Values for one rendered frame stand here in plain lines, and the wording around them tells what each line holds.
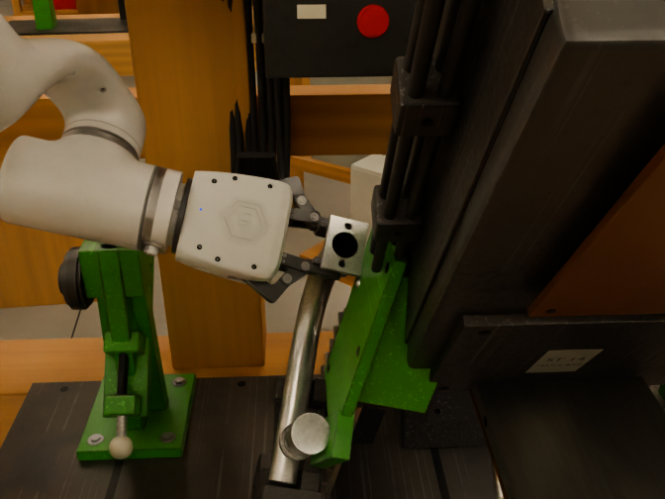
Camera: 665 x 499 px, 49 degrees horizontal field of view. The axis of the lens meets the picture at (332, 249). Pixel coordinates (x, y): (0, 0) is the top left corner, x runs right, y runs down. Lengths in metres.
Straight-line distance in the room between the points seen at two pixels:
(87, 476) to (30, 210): 0.39
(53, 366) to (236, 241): 0.57
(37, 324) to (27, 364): 1.78
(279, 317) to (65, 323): 0.81
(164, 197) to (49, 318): 2.34
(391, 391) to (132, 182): 0.31
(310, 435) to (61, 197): 0.31
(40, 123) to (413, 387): 0.65
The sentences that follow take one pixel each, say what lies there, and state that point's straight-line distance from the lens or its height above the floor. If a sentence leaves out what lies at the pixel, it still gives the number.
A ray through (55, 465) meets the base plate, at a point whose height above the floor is 0.90.
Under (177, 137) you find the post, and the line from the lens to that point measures 0.96.
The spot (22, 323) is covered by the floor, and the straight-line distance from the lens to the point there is 3.02.
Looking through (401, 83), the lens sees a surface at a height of 1.45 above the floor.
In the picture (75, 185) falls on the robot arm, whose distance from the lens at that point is 0.69.
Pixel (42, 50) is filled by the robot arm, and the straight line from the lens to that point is 0.64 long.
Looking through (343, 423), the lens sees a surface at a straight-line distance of 0.69.
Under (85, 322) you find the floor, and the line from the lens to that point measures 2.94.
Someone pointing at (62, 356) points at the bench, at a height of 0.88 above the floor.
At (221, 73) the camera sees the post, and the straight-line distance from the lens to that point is 0.92.
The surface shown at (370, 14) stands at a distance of 0.80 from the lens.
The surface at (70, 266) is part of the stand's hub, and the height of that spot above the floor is 1.15.
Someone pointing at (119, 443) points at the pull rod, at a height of 0.96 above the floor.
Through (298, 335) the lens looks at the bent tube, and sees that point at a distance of 0.82.
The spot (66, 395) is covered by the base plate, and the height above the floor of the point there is 0.90.
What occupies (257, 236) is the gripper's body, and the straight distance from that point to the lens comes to 0.69.
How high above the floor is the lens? 1.56
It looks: 28 degrees down
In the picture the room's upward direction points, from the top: straight up
